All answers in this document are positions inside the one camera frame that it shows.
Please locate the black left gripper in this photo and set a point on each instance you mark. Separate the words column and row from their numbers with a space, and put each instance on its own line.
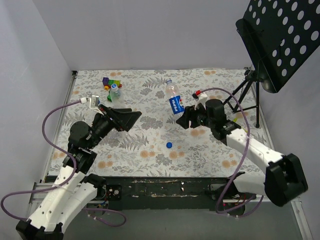
column 114, row 120

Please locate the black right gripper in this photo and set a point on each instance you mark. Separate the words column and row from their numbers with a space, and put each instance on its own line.
column 193, row 118

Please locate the Pepsi bottle blue label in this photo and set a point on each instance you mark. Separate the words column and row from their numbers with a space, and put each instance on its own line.
column 174, row 97

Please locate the clear unlabelled plastic bottle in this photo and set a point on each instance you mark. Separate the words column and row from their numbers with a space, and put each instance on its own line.
column 117, row 98

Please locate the Pocari Sweat bottle cap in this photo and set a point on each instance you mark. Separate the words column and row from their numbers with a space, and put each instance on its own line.
column 114, row 86

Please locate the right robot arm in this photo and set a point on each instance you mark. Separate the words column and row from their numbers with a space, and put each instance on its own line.
column 284, row 178

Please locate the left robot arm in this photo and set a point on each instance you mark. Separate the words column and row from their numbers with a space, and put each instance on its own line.
column 74, row 187

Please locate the green blue toy figure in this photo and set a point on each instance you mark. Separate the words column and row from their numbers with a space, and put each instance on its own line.
column 109, row 97

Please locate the colourful toy block train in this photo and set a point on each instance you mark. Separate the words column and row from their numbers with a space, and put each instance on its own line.
column 107, row 83

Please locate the black music stand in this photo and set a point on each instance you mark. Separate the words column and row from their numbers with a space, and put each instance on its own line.
column 279, row 36

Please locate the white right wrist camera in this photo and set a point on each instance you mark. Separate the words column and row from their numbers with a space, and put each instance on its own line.
column 200, row 98

